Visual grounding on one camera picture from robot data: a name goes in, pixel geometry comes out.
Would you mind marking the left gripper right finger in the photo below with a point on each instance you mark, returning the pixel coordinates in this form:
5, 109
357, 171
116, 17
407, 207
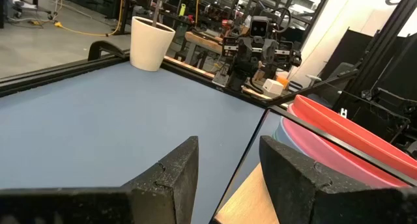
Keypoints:
309, 198

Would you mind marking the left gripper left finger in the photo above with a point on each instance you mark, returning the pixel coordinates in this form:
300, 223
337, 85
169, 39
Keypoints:
156, 198

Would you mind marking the pink bowl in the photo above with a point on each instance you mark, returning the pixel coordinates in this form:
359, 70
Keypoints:
325, 152

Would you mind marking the blue grey bowl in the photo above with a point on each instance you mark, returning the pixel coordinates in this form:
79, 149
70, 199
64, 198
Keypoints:
288, 136

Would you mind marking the orange bowl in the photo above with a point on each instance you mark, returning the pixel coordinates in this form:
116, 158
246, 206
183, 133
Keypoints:
352, 133

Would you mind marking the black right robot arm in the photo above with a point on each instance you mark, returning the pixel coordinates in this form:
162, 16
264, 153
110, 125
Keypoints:
241, 77

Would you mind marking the small white box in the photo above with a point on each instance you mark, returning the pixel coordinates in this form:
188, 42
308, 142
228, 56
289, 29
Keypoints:
273, 87

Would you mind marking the wooden workbench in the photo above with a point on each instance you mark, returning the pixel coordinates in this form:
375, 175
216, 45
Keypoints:
203, 41

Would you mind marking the black table clamp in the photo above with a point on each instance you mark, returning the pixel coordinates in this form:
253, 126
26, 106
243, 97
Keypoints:
104, 48

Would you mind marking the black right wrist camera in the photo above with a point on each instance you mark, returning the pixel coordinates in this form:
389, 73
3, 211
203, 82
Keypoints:
260, 27

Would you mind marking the black rig frame post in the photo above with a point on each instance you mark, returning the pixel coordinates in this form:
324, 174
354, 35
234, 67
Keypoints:
381, 48

